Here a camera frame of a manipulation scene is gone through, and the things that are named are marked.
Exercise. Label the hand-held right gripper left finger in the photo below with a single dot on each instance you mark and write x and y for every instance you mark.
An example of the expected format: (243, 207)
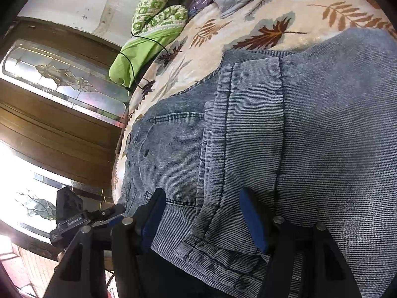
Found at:
(151, 217)

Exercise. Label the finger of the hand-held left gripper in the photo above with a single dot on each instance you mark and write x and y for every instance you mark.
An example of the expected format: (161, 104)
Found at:
(107, 215)

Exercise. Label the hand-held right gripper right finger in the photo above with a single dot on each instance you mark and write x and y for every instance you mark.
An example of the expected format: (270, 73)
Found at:
(252, 220)

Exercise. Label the grey washed denim pants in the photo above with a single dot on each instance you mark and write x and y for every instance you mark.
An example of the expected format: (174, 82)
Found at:
(279, 146)

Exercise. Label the wooden door with glass panel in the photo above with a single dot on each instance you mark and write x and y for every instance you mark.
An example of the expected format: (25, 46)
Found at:
(62, 124)

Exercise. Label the green patterned quilt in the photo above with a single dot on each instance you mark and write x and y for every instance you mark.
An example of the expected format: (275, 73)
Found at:
(152, 21)

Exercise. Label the leaf print bed blanket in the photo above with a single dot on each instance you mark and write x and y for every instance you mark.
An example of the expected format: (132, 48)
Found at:
(248, 21)

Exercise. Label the purple cloth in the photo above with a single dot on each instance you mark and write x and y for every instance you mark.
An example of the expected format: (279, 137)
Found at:
(200, 1)

